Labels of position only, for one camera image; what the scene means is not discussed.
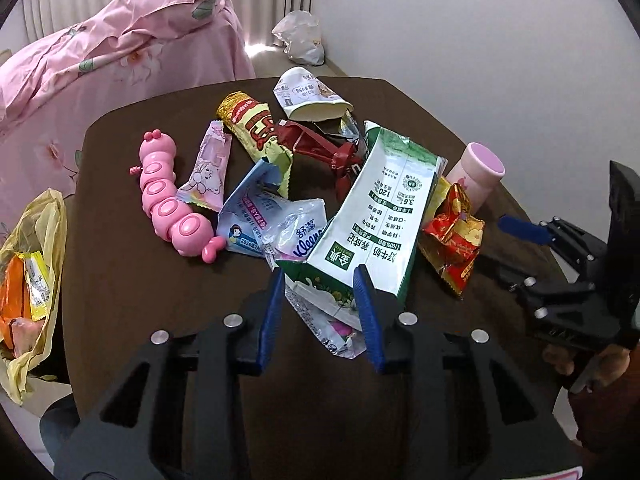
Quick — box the yellow green snack wrapper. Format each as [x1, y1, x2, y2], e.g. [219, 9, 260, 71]
[216, 91, 293, 198]

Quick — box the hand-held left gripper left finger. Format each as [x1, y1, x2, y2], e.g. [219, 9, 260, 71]
[52, 269, 286, 480]

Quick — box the pink caterpillar toy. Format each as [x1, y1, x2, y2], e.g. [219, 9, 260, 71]
[129, 130, 227, 263]

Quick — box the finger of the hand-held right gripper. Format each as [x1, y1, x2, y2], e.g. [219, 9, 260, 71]
[497, 214, 608, 273]
[477, 252, 608, 346]

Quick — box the clear tissue packet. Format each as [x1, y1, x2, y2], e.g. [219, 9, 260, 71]
[260, 199, 328, 263]

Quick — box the pink floral quilt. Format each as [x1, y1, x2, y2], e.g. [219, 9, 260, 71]
[0, 0, 256, 231]

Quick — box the pink white bottle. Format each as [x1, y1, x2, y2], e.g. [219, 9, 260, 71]
[445, 142, 506, 211]

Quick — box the yellow sachet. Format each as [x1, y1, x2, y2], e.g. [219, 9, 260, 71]
[22, 251, 53, 322]

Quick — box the dark red wrapper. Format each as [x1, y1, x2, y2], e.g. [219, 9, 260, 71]
[272, 119, 366, 201]

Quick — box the yellow plastic bag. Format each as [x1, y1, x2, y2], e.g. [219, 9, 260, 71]
[0, 187, 68, 406]

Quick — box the pink bunny print wrapper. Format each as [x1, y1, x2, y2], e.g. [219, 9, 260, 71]
[176, 120, 233, 212]

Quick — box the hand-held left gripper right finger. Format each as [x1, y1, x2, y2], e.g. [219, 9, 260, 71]
[352, 265, 586, 480]

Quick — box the pale pink wrapper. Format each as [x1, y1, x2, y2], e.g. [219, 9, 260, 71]
[7, 316, 46, 358]

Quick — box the white plastic bag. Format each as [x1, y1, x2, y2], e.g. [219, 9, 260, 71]
[271, 10, 326, 66]

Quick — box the person's right forearm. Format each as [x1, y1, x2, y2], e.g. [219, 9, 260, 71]
[567, 355, 640, 456]

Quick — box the crumpled white paper cup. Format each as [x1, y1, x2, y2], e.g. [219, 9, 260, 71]
[272, 66, 353, 122]

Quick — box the pink yellow potato chips bag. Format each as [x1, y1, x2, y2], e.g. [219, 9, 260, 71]
[284, 282, 368, 359]

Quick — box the red gold wrapper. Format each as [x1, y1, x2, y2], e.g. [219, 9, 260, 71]
[417, 182, 486, 301]

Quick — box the black silver wrapper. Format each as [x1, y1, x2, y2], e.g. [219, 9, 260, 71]
[336, 111, 362, 142]

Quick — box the orange wrapper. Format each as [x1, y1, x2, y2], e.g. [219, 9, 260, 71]
[0, 255, 31, 348]

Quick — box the person's right hand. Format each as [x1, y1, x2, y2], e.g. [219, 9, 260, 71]
[542, 342, 633, 378]

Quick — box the blue white wrapper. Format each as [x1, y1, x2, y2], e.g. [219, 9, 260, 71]
[216, 160, 296, 259]

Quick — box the green white milk carton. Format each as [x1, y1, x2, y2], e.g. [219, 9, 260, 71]
[276, 120, 448, 328]

